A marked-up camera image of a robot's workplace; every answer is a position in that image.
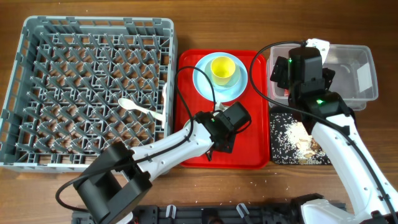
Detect light blue plate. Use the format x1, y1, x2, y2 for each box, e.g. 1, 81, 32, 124
193, 52, 248, 103

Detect yellow plastic cup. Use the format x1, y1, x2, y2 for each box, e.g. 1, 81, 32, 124
210, 56, 236, 86

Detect white plastic fork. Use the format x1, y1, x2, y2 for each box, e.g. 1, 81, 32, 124
162, 82, 167, 129

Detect rice food leftovers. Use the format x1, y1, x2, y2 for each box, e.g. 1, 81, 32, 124
272, 113, 327, 164

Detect white plastic spoon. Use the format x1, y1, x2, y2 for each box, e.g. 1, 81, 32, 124
118, 98, 165, 121

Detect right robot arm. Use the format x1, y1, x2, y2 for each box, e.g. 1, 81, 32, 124
285, 47, 397, 223

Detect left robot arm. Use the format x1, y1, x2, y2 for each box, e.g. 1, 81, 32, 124
73, 102, 251, 223

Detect black waste tray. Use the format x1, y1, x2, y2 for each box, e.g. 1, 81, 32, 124
269, 107, 333, 166

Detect red plastic tray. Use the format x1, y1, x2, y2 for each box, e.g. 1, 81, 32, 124
174, 49, 270, 169

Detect clear plastic bin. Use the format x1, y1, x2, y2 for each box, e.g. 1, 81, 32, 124
267, 44, 379, 111

